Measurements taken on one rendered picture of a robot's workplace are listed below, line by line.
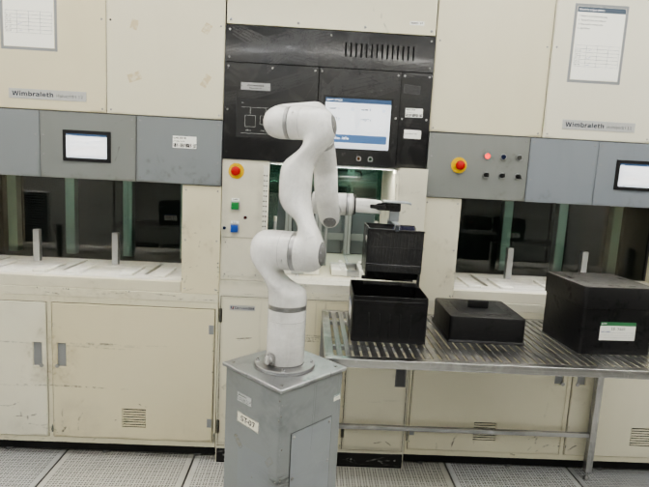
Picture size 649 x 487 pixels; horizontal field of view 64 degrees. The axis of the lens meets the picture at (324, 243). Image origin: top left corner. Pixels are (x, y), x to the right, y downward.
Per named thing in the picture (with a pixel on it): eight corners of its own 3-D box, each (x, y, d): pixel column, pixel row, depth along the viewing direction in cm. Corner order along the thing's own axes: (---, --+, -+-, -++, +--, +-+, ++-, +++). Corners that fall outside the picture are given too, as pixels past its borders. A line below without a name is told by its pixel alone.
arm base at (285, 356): (282, 381, 151) (285, 320, 148) (241, 362, 163) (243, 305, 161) (326, 365, 164) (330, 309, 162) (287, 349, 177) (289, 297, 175)
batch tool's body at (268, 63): (212, 468, 237) (223, 20, 209) (240, 383, 331) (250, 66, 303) (404, 474, 240) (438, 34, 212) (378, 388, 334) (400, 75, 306)
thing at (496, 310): (447, 342, 194) (450, 308, 192) (431, 319, 223) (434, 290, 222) (525, 346, 194) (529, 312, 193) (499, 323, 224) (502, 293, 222)
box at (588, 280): (578, 355, 188) (586, 286, 184) (539, 329, 216) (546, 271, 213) (651, 356, 191) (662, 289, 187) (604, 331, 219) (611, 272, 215)
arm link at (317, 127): (280, 268, 166) (328, 272, 161) (265, 269, 155) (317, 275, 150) (294, 111, 165) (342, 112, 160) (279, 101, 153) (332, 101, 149)
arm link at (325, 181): (333, 159, 170) (343, 229, 190) (334, 134, 182) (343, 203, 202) (306, 161, 171) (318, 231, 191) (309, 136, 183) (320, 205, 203)
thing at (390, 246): (359, 274, 212) (365, 197, 208) (409, 278, 212) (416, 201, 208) (364, 287, 188) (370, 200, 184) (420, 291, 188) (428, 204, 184)
